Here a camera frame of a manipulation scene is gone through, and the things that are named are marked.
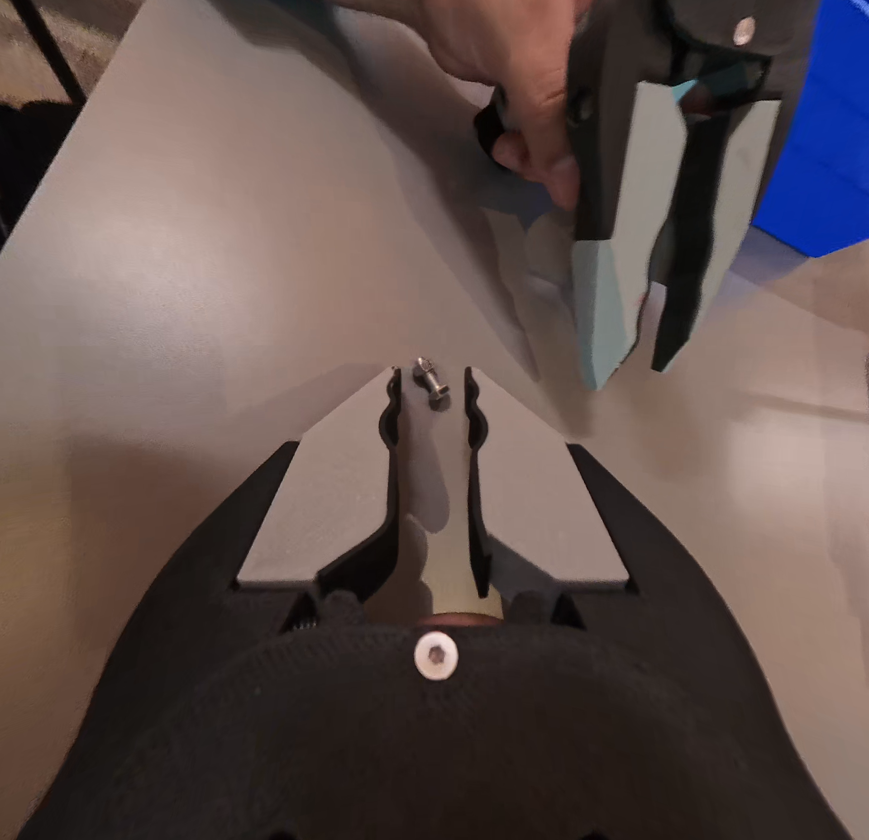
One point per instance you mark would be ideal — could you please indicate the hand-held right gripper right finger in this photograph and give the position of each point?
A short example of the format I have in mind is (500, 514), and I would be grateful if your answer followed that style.
(543, 507)

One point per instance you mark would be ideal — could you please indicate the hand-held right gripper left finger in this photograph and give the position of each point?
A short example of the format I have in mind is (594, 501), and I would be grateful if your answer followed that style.
(319, 507)

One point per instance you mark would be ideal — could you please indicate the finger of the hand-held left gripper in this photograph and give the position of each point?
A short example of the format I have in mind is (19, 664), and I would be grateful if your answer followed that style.
(747, 168)
(645, 195)

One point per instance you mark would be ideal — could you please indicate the blue plastic bin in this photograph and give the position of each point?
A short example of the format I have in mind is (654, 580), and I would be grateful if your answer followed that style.
(821, 141)

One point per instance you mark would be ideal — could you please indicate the small silver bolt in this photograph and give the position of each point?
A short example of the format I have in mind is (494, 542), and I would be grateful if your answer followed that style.
(438, 395)

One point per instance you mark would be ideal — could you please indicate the person's left hand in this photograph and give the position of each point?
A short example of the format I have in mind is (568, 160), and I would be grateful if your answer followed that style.
(502, 26)

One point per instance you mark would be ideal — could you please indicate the black office chair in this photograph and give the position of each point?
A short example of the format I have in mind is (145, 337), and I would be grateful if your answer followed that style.
(34, 168)

